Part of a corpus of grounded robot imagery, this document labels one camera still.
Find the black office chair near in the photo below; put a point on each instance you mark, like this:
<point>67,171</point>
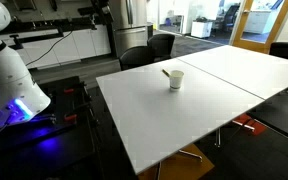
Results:
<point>136,56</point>

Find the white cabinet in hallway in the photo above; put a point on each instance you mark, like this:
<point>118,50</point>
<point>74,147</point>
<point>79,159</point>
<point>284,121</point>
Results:
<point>201,29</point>

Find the white kitchen cabinets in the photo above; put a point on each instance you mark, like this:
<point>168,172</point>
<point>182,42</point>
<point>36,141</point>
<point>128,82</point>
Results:
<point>73,46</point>

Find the orange clamp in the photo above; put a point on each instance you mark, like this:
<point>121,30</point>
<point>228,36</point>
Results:
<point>70,117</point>

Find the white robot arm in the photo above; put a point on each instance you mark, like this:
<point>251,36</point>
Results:
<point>20,96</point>

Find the orange wooden door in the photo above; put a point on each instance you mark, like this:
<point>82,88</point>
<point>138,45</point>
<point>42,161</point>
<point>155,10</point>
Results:
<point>257,24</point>

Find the yellow pen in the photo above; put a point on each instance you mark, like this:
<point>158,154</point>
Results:
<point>166,73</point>

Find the stainless steel refrigerator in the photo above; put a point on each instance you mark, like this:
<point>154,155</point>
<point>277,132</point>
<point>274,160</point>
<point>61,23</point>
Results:
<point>129,25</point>

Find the black office chair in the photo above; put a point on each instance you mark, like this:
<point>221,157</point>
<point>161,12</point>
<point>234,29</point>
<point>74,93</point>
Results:
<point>136,56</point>
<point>162,45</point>

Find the white paper cup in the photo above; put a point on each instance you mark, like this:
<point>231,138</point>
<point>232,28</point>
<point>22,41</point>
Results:
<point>175,78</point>

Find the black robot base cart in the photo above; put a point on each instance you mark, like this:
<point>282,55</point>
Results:
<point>47,144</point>

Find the black office chair far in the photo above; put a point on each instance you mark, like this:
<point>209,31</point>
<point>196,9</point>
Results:
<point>162,45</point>

